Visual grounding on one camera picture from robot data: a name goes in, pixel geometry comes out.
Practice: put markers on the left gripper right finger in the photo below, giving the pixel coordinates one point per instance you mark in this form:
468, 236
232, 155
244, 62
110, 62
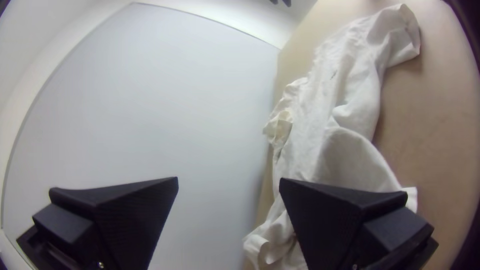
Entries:
337, 228

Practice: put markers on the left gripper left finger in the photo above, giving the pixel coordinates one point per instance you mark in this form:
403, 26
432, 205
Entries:
120, 225

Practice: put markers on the white t-shirt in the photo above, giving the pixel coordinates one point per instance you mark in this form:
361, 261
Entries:
330, 123

